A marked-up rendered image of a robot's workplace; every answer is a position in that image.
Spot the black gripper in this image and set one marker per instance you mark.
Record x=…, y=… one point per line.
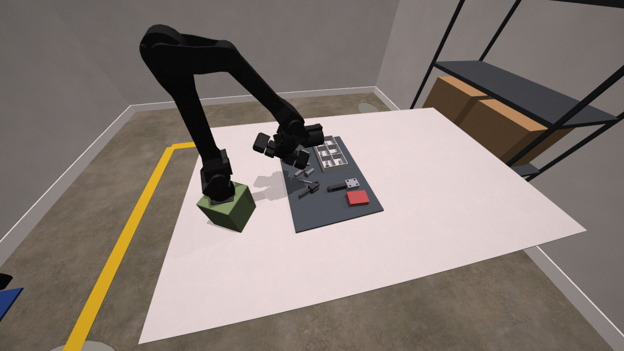
x=261, y=143

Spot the dark grey clevis fork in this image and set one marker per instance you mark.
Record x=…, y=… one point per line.
x=313, y=187

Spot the dark grey flat bar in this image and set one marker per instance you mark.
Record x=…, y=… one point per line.
x=337, y=187

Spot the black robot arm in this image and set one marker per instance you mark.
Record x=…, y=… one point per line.
x=173, y=58

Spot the red rectangular block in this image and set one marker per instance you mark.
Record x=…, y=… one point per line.
x=357, y=198

